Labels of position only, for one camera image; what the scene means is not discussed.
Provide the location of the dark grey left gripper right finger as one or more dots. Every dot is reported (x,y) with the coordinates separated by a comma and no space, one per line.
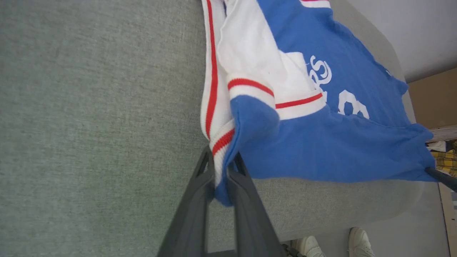
(250,214)

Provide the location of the brown cardboard box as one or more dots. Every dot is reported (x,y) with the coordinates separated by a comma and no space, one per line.
(433,98)

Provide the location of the blue white Lakers jersey shirt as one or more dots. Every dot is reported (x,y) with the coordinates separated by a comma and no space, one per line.
(321,142)

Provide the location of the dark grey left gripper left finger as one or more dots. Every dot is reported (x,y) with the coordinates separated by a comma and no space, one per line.
(191,214)

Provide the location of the white shoe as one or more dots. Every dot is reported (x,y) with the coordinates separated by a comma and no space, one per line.
(309,247)
(360,242)

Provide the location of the yellow plaid cloth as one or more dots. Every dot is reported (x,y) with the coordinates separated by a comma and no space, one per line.
(446,160)

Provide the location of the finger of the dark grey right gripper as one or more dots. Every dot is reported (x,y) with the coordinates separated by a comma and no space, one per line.
(444,177)

